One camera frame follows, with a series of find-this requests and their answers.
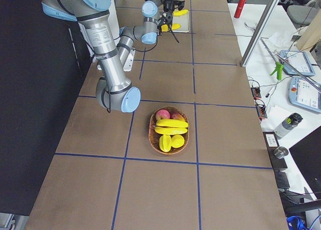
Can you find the yellow banana front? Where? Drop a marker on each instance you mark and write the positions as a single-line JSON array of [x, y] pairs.
[[166, 28]]

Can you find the yellow banana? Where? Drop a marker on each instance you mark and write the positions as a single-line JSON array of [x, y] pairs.
[[166, 28], [170, 131], [172, 123]]

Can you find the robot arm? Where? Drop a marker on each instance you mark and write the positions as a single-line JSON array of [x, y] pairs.
[[150, 8], [114, 90]]

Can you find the brown wicker basket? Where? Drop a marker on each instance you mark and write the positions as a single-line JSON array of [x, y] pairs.
[[154, 137]]

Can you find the white bear print tray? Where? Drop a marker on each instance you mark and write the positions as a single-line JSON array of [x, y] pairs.
[[184, 21]]

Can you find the red cylinder bottle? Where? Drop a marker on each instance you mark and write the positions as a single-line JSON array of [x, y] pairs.
[[239, 8]]

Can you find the pink apple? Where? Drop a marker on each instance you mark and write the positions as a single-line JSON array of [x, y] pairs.
[[162, 114]]

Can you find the dark red mango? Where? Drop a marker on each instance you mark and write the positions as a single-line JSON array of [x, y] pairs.
[[177, 116]]

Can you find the yellow lemon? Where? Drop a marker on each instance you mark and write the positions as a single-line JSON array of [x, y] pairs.
[[177, 141]]

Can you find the yellow star fruit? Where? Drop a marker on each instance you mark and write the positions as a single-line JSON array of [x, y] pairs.
[[165, 143]]

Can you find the black power strip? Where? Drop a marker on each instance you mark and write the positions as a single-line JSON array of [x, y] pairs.
[[259, 103]]

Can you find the teach pendant far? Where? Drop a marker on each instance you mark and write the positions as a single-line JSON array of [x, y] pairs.
[[300, 61]]

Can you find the teach pendant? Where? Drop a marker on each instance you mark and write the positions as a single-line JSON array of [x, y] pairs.
[[302, 94], [300, 61]]

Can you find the teach pendant near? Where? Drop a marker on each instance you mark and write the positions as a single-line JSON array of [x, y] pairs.
[[302, 94]]

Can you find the clear water bottle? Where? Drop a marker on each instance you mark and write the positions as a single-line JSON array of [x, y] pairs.
[[288, 124]]

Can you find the small metal cup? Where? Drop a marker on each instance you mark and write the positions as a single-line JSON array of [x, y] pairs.
[[280, 152]]

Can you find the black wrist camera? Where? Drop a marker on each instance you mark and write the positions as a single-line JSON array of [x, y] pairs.
[[166, 19], [178, 5]]

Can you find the aluminium frame post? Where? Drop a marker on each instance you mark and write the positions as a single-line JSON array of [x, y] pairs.
[[271, 5]]

